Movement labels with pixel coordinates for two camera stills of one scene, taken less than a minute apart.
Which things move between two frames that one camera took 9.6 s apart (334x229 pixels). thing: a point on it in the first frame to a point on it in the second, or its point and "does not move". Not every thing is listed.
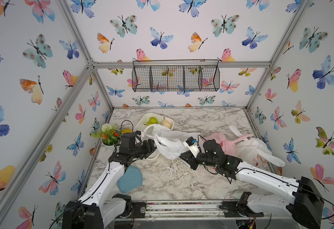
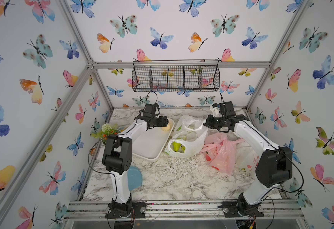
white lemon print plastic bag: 171,143 to 188,139
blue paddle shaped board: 131,179 does not move
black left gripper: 146,150 to 162,121
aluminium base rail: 198,210 does not move
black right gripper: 192,159 to 209,123
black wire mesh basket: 177,75 does not move
